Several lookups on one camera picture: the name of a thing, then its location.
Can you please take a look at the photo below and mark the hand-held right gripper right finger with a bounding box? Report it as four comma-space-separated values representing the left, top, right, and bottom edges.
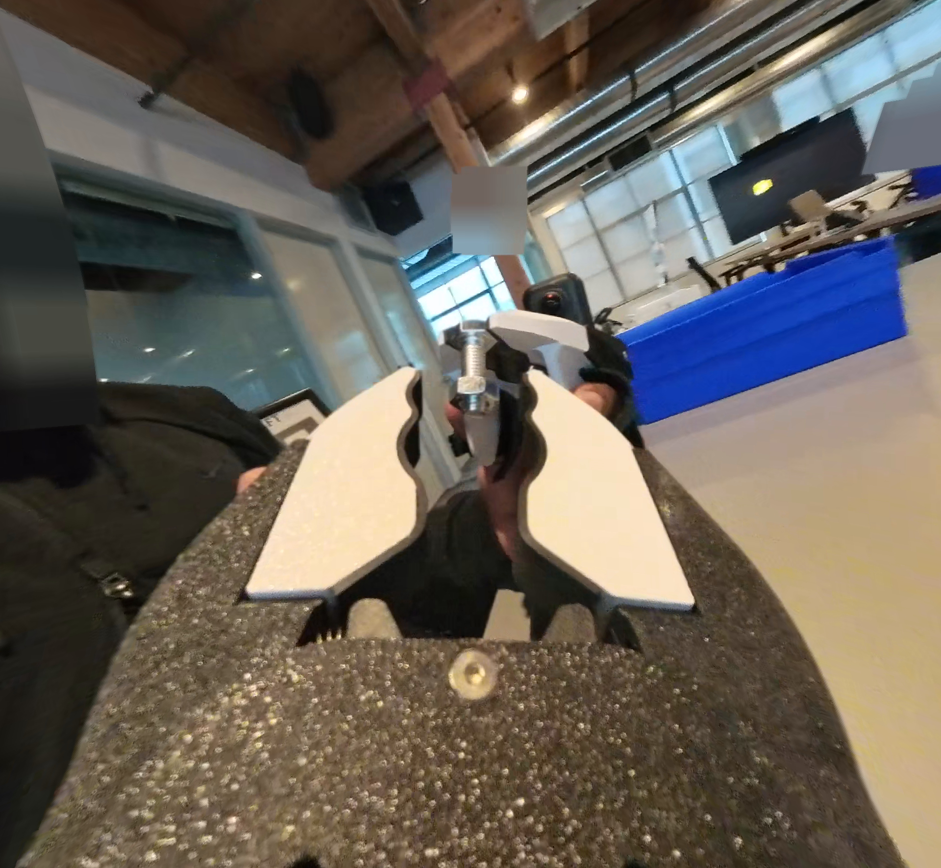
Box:
517, 371, 697, 609

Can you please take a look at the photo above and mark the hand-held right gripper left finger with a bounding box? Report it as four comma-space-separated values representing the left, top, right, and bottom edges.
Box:
245, 366, 432, 602

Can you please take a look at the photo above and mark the silver hex bolt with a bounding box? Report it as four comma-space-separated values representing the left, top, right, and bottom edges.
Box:
457, 320, 490, 413

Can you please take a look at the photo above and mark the silver hex nut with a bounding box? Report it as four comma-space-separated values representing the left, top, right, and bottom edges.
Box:
452, 377, 501, 413

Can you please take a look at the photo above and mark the blue plastic bin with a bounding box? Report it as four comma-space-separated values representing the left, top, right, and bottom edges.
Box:
618, 235, 909, 428

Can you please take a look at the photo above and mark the person's left hand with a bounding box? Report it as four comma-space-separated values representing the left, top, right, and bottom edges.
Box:
478, 382, 616, 562

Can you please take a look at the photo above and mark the framed black white marker board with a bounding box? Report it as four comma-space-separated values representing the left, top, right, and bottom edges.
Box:
253, 389, 333, 443

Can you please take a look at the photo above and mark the long silver ceiling pipe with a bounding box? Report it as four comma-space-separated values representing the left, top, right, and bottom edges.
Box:
485, 0, 941, 171

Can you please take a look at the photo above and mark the black monitor screen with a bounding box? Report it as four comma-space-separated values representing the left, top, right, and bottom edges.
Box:
707, 107, 876, 246

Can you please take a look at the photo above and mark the black wall speaker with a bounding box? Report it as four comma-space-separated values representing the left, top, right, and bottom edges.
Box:
364, 181, 423, 236

